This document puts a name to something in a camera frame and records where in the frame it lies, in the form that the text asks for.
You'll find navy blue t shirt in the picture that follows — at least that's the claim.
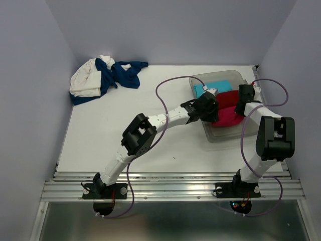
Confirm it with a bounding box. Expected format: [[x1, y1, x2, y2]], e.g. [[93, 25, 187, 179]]
[[70, 55, 148, 106]]

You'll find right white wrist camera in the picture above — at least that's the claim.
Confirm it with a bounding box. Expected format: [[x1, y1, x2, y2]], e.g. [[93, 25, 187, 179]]
[[251, 83, 262, 101]]

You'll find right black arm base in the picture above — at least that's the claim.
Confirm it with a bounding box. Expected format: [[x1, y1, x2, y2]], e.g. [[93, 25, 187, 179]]
[[213, 182, 261, 199]]

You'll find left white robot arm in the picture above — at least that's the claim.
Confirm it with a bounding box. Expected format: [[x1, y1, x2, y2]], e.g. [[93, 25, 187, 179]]
[[91, 88, 218, 198]]

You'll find white t shirt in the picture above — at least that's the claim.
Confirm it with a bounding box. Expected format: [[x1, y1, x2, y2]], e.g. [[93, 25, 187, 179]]
[[69, 54, 132, 98]]

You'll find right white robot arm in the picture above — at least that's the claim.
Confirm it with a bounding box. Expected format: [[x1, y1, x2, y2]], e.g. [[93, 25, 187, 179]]
[[231, 84, 295, 196]]

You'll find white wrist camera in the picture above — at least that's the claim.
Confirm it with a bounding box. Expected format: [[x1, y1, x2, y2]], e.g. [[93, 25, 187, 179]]
[[202, 85, 218, 96], [251, 83, 262, 101]]

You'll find rolled dark red t shirt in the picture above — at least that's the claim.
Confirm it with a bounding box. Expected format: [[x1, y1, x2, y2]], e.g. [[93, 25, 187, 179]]
[[216, 90, 239, 110]]

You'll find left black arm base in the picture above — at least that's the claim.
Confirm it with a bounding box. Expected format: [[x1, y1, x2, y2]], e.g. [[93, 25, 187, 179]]
[[81, 183, 128, 200]]

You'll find clear plastic bin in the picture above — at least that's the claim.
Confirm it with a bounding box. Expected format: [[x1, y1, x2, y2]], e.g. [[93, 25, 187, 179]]
[[189, 70, 247, 143]]

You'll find aluminium mounting rail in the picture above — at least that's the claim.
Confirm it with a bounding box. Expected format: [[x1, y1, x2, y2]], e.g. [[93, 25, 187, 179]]
[[41, 171, 305, 202]]

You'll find rolled cyan t shirt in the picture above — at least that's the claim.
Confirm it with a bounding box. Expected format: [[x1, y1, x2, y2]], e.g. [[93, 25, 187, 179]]
[[192, 80, 233, 98]]

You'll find pink t shirt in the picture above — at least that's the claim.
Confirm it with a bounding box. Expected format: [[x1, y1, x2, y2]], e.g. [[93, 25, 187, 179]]
[[212, 106, 244, 128]]

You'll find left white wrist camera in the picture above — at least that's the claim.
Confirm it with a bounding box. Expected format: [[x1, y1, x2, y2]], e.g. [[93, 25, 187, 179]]
[[202, 85, 218, 96]]

